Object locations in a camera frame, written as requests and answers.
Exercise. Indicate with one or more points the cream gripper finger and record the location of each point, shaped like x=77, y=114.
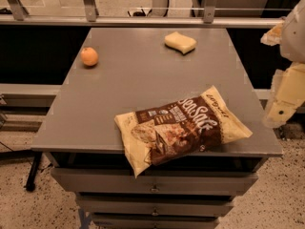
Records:
x=273, y=36
x=286, y=96

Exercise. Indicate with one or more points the orange fruit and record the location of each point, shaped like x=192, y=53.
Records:
x=89, y=56

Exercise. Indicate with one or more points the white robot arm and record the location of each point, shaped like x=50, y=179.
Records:
x=292, y=44

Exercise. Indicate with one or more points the brown sea salt chip bag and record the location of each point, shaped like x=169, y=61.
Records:
x=160, y=134

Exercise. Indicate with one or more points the yellow sponge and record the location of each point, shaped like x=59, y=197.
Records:
x=180, y=42

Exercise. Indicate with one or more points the grey drawer cabinet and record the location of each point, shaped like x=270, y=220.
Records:
x=136, y=71

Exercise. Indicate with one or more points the black stand leg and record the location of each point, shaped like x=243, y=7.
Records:
x=30, y=185

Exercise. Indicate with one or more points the metal railing frame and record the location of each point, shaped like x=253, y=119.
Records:
x=141, y=13

